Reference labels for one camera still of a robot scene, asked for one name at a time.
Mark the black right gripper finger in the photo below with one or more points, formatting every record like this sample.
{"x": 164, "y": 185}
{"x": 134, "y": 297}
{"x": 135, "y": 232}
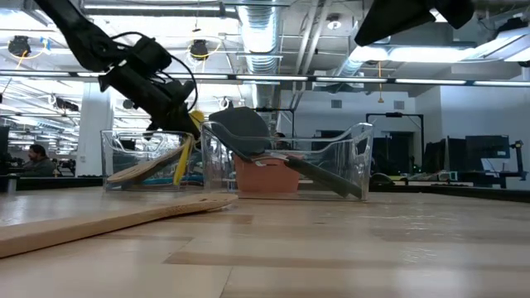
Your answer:
{"x": 393, "y": 20}

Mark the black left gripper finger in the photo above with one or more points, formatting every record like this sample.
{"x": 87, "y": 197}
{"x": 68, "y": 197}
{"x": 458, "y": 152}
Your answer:
{"x": 172, "y": 122}
{"x": 194, "y": 130}

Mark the yellow plastic spoon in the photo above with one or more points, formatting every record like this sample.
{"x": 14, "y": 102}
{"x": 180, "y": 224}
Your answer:
{"x": 184, "y": 161}

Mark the large wooden slotted turner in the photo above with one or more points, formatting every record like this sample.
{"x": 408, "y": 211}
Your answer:
{"x": 141, "y": 171}

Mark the teal plastic utensil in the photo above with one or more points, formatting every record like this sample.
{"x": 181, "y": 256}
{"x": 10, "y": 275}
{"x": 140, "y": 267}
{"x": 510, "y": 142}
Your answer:
{"x": 159, "y": 181}

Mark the black spatula silver neck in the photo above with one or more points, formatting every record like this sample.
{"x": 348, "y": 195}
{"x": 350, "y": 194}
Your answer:
{"x": 331, "y": 178}

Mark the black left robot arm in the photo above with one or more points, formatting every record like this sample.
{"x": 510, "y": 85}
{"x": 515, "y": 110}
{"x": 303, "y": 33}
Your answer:
{"x": 78, "y": 33}

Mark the black ceiling spotlight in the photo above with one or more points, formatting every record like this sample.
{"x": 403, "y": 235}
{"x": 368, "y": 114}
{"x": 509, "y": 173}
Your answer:
{"x": 66, "y": 104}
{"x": 127, "y": 104}

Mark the round ceiling fixture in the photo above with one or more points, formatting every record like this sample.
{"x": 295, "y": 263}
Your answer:
{"x": 334, "y": 22}

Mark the white building column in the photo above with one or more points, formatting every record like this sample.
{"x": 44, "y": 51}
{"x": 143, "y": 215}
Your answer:
{"x": 89, "y": 136}

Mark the clear plastic bin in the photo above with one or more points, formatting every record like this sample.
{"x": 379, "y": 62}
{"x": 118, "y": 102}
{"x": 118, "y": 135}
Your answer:
{"x": 356, "y": 174}
{"x": 112, "y": 165}

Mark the orange plastic bin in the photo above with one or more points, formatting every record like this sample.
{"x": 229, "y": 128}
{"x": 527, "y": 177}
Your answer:
{"x": 269, "y": 178}

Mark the long ceiling light bar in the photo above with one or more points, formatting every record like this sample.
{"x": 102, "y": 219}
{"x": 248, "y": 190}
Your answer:
{"x": 269, "y": 78}

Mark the wooden slotted spoon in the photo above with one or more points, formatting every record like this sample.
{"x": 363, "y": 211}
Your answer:
{"x": 83, "y": 225}

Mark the black computer monitor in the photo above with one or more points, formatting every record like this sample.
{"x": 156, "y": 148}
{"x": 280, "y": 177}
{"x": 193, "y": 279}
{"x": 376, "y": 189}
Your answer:
{"x": 445, "y": 155}
{"x": 488, "y": 147}

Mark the black equipment stand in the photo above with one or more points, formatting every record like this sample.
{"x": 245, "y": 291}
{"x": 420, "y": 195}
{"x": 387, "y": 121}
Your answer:
{"x": 518, "y": 161}

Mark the black office desk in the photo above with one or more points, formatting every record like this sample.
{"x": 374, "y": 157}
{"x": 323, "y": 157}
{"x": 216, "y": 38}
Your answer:
{"x": 497, "y": 178}

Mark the silver slanted ventilation duct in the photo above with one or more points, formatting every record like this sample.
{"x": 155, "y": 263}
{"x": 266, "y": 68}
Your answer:
{"x": 352, "y": 66}

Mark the black rig frame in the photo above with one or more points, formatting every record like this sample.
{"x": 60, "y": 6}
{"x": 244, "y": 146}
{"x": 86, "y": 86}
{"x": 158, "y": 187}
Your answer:
{"x": 283, "y": 109}
{"x": 393, "y": 114}

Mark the silver spiral ventilation duct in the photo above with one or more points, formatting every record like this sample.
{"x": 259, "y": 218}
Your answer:
{"x": 260, "y": 33}

